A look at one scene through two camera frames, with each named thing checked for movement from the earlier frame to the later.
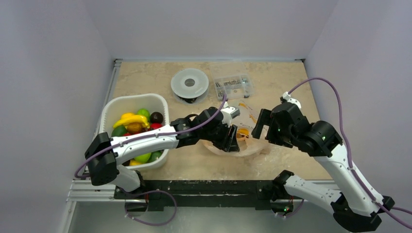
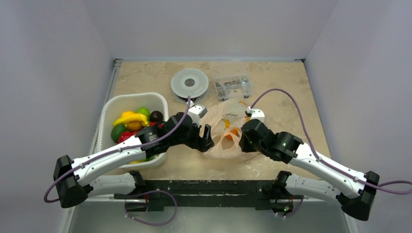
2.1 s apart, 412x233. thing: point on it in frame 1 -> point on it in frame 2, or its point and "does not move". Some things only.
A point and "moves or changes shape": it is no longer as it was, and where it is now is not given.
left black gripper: [229, 142] -> [202, 143]
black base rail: [206, 195] does not move
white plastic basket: [112, 107] does not move
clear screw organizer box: [235, 87] does not move
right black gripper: [268, 125] -> [246, 141]
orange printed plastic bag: [246, 122] moves or changes shape
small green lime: [145, 112] does not move
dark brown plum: [156, 117] does not move
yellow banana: [131, 118] does not move
